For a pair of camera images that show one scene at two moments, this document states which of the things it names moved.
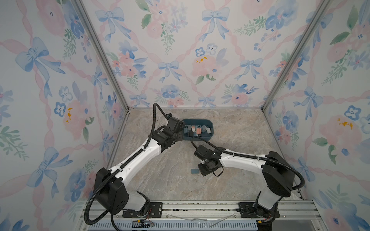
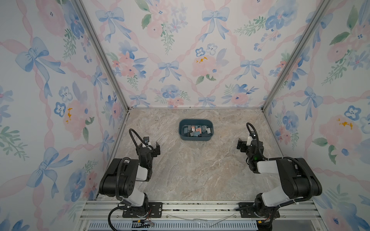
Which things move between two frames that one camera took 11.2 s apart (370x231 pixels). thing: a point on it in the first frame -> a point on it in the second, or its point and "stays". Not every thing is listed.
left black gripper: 180,137 -> 156,151
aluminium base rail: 288,215 stays
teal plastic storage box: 203,128 stays
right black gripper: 202,171 -> 239,144
